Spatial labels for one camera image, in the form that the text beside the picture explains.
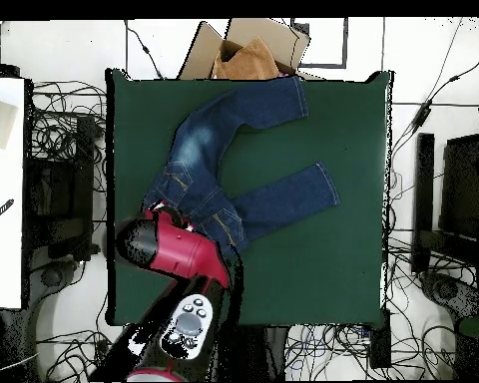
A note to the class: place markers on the blue denim jeans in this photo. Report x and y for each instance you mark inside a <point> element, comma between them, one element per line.
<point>287,195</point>

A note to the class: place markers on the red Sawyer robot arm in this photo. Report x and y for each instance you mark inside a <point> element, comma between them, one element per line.
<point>175,247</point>

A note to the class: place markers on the black threaded rod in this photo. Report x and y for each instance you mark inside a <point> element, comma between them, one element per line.
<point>0,212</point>

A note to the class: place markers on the brown cardboard box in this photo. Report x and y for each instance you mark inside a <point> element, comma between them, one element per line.
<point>199,56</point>

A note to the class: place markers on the white table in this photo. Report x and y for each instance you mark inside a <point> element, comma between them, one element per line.
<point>4,259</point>

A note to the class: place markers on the dark green table cloth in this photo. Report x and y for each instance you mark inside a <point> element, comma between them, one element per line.
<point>323,279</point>

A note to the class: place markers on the black power strip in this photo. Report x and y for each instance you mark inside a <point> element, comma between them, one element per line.
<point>380,343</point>

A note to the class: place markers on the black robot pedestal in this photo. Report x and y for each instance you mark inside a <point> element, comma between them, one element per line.
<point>259,351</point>

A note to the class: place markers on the black rectangular frame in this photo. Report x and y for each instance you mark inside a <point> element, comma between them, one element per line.
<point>345,44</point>

